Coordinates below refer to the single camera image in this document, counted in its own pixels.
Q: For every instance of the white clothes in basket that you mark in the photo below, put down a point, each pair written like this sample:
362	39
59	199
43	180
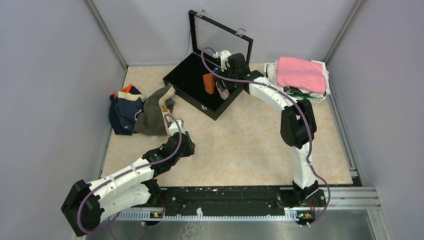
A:
299	77

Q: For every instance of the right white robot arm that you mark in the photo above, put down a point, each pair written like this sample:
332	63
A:
297	123

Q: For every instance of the orange underwear white waistband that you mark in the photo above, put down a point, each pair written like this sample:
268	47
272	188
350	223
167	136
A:
209	83

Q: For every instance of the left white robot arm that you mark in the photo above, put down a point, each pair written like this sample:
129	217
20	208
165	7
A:
89	203

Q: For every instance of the olive beige underwear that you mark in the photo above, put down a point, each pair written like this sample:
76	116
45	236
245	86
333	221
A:
152	120

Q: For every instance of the black box glass lid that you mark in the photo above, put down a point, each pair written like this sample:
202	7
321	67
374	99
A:
207	36

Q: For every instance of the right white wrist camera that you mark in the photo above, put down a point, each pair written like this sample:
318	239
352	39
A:
222	57

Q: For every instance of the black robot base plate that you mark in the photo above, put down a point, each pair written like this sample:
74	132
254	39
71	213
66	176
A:
232	201

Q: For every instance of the pink underwear cream waistband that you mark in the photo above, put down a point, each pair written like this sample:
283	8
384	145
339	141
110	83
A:
222	90

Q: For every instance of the pink folded cloth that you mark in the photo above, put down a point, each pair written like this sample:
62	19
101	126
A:
302	74

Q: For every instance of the white plastic basket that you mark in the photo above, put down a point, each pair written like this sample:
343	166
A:
314	101

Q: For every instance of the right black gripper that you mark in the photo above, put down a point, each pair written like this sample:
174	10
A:
228	69

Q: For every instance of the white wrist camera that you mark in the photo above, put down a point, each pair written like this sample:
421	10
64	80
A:
176	127
222	57

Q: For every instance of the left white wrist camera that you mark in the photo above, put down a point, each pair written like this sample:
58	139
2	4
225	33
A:
176	127

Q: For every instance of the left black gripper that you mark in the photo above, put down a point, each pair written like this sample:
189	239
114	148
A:
190	146

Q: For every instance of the navy blue clothes pile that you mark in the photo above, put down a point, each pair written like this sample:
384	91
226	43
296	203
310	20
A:
125	108

